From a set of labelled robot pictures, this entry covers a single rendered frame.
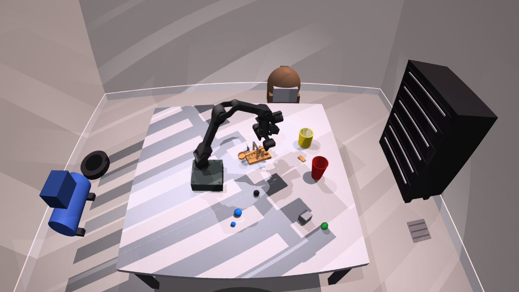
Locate yellow mug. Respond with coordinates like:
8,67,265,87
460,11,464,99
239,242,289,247
298,128,314,149

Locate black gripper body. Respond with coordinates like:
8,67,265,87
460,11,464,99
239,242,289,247
252,123,276,149

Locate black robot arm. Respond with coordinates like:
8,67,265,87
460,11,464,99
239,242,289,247
193,99,283,171

